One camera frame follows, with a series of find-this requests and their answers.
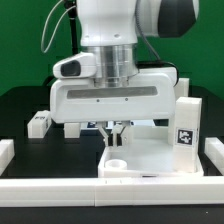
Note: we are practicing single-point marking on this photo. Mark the fiducial marker sheet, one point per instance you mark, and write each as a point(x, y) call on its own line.
point(92, 125)

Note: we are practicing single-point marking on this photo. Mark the white left fence block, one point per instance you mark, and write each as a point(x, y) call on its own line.
point(6, 153)

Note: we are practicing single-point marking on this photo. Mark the black camera stand pole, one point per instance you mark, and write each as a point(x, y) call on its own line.
point(70, 6)

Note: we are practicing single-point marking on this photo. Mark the white desk top tray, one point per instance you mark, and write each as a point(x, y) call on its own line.
point(148, 155)

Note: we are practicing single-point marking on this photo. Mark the white right fence block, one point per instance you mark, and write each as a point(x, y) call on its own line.
point(214, 150)

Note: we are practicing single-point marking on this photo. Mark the white front fence bar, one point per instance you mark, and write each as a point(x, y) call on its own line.
point(111, 191)

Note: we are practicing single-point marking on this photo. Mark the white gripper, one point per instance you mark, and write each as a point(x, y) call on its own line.
point(148, 95)

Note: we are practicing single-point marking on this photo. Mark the white fence block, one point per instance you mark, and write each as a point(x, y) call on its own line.
point(214, 150)
point(6, 153)

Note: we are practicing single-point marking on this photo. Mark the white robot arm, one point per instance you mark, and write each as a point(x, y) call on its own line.
point(104, 82)

